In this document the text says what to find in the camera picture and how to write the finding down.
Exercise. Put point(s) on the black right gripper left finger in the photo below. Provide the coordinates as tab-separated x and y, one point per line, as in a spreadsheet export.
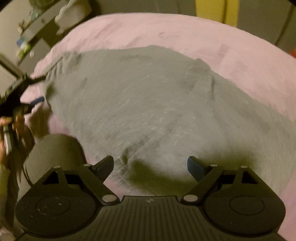
89	178

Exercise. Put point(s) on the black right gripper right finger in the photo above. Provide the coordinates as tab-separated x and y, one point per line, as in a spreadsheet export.
213	178

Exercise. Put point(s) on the grey knit pants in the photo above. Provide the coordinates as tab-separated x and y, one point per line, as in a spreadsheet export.
151	108

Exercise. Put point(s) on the person's left hand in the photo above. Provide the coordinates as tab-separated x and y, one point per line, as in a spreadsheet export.
16	142

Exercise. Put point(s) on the dark dresser shelf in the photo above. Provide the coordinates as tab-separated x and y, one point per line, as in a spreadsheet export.
41	34

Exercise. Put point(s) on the grey cloth on dresser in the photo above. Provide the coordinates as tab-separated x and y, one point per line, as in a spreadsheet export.
71	14

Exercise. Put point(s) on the yellow curtain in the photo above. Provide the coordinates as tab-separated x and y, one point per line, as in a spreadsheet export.
222	11

